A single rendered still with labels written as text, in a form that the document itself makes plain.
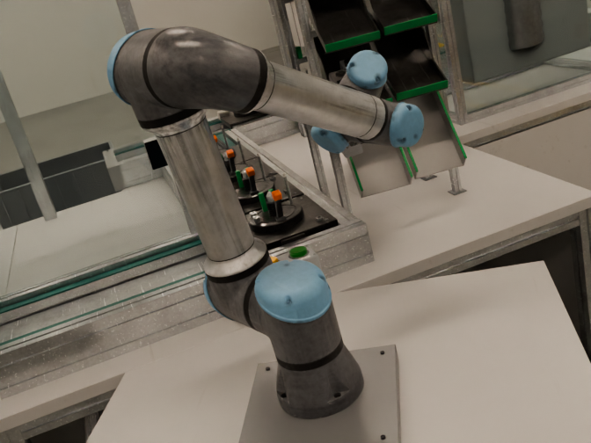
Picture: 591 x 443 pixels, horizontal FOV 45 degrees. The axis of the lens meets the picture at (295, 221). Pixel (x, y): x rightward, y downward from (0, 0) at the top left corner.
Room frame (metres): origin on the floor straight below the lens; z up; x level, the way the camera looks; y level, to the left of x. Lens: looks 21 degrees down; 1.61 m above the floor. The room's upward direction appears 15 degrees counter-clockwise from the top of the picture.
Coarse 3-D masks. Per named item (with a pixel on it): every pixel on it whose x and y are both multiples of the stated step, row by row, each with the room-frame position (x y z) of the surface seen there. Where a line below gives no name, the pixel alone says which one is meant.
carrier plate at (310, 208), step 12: (300, 204) 1.75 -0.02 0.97; (312, 204) 1.73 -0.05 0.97; (312, 216) 1.64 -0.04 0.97; (324, 216) 1.62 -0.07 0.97; (288, 228) 1.61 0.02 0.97; (300, 228) 1.59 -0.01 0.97; (312, 228) 1.57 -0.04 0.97; (324, 228) 1.58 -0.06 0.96; (264, 240) 1.57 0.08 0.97; (276, 240) 1.55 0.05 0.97
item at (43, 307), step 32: (128, 256) 1.73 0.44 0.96; (160, 256) 1.70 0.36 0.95; (192, 256) 1.72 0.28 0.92; (32, 288) 1.68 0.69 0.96; (64, 288) 1.65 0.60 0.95; (96, 288) 1.66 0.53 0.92; (128, 288) 1.62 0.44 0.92; (160, 288) 1.50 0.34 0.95; (0, 320) 1.60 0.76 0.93; (32, 320) 1.58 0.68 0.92; (64, 320) 1.46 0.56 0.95
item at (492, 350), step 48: (384, 288) 1.39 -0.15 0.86; (432, 288) 1.34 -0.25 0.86; (480, 288) 1.29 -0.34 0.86; (528, 288) 1.24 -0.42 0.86; (240, 336) 1.35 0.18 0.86; (384, 336) 1.20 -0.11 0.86; (432, 336) 1.16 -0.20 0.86; (480, 336) 1.12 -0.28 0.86; (528, 336) 1.08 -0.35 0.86; (576, 336) 1.05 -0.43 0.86; (144, 384) 1.25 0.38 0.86; (192, 384) 1.21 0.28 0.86; (240, 384) 1.17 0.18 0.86; (432, 384) 1.02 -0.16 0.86; (480, 384) 0.98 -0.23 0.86; (528, 384) 0.95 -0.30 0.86; (576, 384) 0.92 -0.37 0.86; (96, 432) 1.13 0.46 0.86; (144, 432) 1.09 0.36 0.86; (192, 432) 1.05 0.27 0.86; (240, 432) 1.02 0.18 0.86; (432, 432) 0.90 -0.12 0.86; (480, 432) 0.87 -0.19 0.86; (528, 432) 0.84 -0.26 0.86; (576, 432) 0.82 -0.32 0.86
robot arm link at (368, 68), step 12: (360, 60) 1.31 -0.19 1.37; (372, 60) 1.31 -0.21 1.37; (384, 60) 1.32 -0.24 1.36; (348, 72) 1.32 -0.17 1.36; (360, 72) 1.30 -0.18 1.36; (372, 72) 1.30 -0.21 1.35; (384, 72) 1.30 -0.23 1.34; (348, 84) 1.31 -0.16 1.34; (360, 84) 1.30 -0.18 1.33; (372, 84) 1.29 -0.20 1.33
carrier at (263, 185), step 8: (240, 176) 1.96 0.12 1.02; (264, 176) 1.96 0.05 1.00; (272, 176) 2.06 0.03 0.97; (280, 176) 2.04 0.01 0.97; (240, 184) 1.96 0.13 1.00; (248, 184) 1.91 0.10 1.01; (256, 184) 1.96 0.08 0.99; (264, 184) 1.94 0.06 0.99; (272, 184) 1.92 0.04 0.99; (280, 184) 1.96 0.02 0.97; (288, 184) 1.94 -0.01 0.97; (240, 192) 1.91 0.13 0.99; (248, 192) 1.90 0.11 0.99; (256, 192) 1.87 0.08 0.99; (264, 192) 1.87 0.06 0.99; (296, 192) 1.85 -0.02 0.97; (240, 200) 1.86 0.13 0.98; (248, 200) 1.86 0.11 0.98; (256, 200) 1.86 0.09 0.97; (248, 208) 1.82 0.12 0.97; (256, 208) 1.81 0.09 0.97
